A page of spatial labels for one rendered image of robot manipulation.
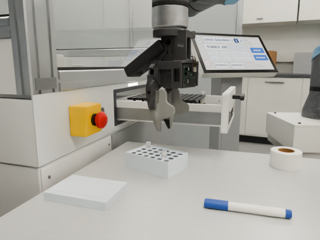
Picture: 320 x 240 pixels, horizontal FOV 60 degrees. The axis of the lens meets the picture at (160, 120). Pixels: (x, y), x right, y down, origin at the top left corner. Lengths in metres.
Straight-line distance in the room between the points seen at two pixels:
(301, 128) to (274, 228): 0.44
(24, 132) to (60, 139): 0.08
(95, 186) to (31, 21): 0.33
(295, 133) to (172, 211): 0.48
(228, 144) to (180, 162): 1.24
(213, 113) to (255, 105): 2.95
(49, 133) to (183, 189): 0.30
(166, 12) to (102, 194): 0.36
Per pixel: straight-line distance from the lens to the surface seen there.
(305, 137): 0.87
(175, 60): 0.57
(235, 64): 1.73
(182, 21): 0.58
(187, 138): 2.61
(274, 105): 3.70
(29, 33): 0.59
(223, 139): 1.84
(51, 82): 0.62
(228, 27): 2.46
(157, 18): 0.58
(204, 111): 0.79
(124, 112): 0.86
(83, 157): 0.74
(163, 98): 0.58
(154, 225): 0.45
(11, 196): 0.70
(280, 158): 0.71
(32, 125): 0.59
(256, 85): 3.69
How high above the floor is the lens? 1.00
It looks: 11 degrees down
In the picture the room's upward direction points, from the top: straight up
